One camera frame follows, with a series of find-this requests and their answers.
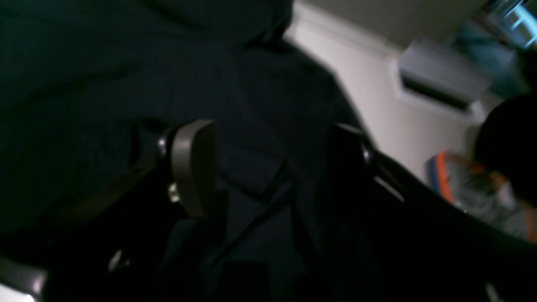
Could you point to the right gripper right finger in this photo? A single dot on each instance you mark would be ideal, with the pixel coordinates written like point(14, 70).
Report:
point(424, 249)

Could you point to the black object at edge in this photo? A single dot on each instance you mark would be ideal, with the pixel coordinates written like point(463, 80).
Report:
point(507, 143)

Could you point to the black T-shirt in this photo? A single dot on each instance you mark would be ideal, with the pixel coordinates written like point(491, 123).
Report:
point(89, 86)

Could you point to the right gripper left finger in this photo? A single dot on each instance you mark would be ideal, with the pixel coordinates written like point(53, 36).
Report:
point(108, 248)

